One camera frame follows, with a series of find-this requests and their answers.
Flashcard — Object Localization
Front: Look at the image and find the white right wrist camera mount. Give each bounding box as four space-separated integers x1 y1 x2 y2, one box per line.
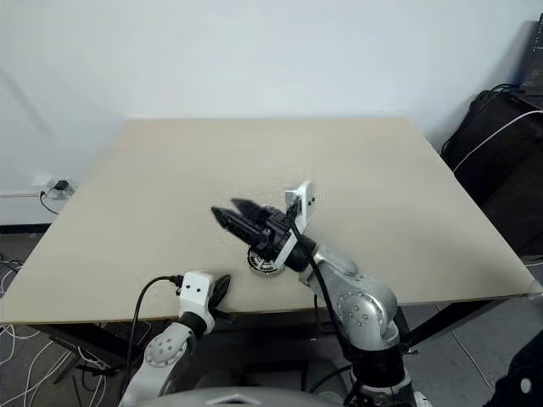
276 181 318 268

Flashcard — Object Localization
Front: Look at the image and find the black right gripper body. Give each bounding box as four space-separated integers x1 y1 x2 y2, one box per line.
249 205 298 266

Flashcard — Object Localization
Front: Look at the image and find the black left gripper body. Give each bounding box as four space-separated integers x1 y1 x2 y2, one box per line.
210 308 238 324

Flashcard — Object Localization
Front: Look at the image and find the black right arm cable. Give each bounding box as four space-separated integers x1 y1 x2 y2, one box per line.
286 203 353 407

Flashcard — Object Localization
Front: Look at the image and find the black metal table frame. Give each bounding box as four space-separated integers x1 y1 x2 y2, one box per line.
37 296 506 382

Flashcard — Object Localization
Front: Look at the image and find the black rounded shape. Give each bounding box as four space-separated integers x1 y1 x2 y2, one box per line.
494 337 543 407

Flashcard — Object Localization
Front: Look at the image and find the grey robot torso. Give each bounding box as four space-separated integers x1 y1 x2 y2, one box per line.
156 385 353 407

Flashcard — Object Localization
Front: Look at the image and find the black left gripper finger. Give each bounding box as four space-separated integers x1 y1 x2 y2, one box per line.
210 274 232 307

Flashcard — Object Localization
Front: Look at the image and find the white cable on case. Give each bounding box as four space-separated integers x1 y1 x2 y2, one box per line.
451 109 543 173

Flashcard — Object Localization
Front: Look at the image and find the large black case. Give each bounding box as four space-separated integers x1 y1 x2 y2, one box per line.
440 88 543 255

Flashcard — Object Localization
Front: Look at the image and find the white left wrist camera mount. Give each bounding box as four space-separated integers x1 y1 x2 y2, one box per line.
176 270 216 332

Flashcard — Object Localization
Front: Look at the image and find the white wall socket strip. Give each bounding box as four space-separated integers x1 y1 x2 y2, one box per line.
31 176 77 197

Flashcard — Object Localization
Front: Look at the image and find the black adapter cable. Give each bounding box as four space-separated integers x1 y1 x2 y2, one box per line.
40 189 60 215

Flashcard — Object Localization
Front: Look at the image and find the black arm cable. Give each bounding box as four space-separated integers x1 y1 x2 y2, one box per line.
126 275 184 382
286 203 353 407

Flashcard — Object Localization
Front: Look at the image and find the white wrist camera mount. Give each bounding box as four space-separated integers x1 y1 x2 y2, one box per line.
176 270 216 332
276 181 318 268

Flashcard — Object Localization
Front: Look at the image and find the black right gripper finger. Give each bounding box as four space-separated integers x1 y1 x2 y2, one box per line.
210 206 264 247
230 198 268 226

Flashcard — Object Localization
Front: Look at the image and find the white floor cable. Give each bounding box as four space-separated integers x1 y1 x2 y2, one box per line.
20 338 107 395
0 324 18 374

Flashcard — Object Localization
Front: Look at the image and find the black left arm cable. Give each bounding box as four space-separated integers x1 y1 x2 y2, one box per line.
126 275 184 382

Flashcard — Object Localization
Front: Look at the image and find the dark laptop screen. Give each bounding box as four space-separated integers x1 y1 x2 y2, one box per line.
519 14 543 101

